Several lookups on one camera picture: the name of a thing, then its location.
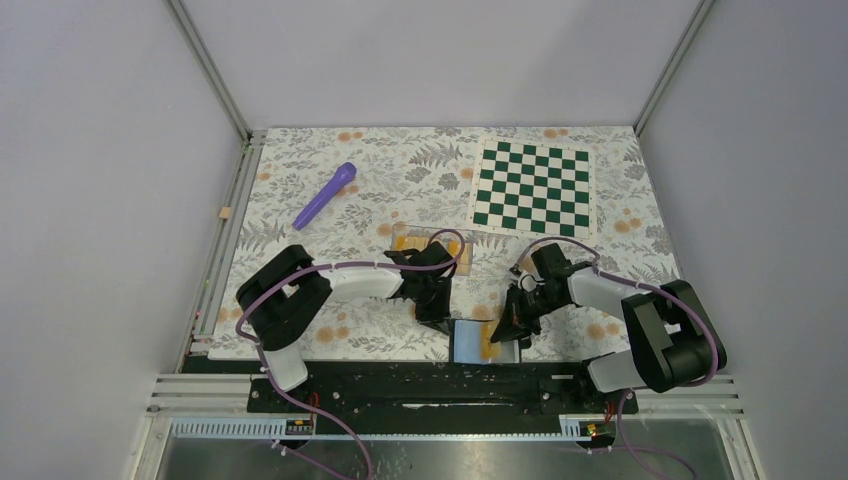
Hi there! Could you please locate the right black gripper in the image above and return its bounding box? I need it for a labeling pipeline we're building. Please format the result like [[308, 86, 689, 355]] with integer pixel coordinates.
[[491, 283, 566, 345]]

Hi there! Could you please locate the orange credit card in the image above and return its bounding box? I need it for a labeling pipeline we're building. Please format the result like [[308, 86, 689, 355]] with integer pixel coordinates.
[[480, 321, 501, 363]]

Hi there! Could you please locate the black leather card holder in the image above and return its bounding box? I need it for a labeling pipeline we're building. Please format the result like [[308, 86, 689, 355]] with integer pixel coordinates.
[[449, 319, 522, 365]]

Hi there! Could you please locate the clear plastic card box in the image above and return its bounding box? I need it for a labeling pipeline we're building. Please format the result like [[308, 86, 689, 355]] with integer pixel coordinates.
[[389, 223, 477, 278]]

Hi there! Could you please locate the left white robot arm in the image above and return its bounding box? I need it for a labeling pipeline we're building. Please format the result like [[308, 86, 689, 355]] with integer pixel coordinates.
[[236, 241, 458, 411]]

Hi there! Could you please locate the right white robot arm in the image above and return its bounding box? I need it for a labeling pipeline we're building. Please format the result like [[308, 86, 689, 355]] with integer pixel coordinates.
[[490, 237, 727, 412]]

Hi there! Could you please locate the gold credit cards stack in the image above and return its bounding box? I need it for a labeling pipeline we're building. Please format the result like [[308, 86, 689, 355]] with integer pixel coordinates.
[[395, 235, 429, 251]]

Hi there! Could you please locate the green white chessboard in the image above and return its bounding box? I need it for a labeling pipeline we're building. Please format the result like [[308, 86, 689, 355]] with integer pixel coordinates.
[[466, 136, 597, 245]]

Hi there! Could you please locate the floral pattern table mat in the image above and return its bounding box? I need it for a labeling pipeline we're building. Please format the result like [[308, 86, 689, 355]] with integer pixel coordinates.
[[209, 126, 680, 361]]

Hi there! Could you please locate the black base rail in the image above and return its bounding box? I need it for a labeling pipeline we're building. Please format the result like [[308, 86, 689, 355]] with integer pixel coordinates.
[[182, 356, 710, 437]]

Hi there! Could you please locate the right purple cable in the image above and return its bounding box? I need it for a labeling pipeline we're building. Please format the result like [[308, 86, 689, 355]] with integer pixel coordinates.
[[513, 237, 720, 480]]

